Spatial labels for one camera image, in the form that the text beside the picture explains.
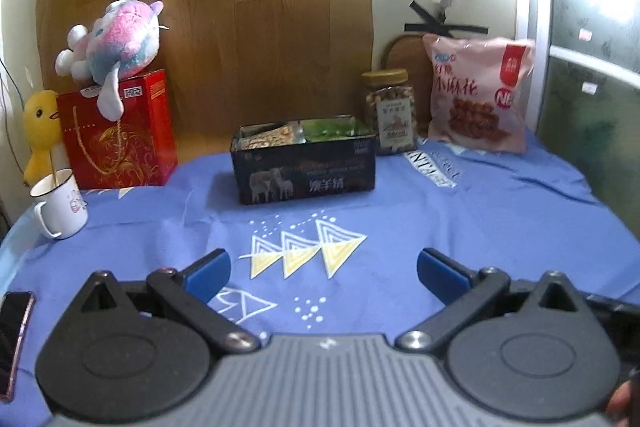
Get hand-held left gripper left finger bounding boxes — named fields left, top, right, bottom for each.
left=60, top=249, right=262, bottom=356

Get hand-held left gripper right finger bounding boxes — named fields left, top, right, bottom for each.
left=397, top=248, right=597, bottom=356

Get black sheep-print box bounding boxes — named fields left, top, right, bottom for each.
left=230, top=114, right=378, bottom=206

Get clear peanut snack packet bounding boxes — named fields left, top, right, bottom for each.
left=239, top=122, right=304, bottom=151

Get person's right hand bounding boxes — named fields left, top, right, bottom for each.
left=606, top=381, right=640, bottom=417

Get blue printed cloth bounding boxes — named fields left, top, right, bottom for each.
left=0, top=137, right=640, bottom=427

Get red gift bag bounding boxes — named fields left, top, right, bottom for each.
left=56, top=89, right=168, bottom=190

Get white enamel mug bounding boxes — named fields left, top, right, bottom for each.
left=29, top=172, right=90, bottom=241

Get clear jar of nuts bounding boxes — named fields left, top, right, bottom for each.
left=361, top=69, right=418, bottom=156

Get large pink snack bag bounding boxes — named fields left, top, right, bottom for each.
left=422, top=33, right=537, bottom=154

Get red cardboard box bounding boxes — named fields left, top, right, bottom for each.
left=120, top=68, right=180, bottom=172

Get frosted glass door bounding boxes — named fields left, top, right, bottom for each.
left=547, top=0, right=640, bottom=220

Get dark smartphone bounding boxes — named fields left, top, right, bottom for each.
left=0, top=291, right=37, bottom=404

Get yellow duck plush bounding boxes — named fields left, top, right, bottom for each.
left=22, top=89, right=71, bottom=186

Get pink and blue plush toy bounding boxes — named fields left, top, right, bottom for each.
left=55, top=0, right=169, bottom=120

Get crossed black tape strips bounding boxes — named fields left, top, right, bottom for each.
left=404, top=0, right=490, bottom=36

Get wood-grain board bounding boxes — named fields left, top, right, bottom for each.
left=35, top=0, right=376, bottom=158

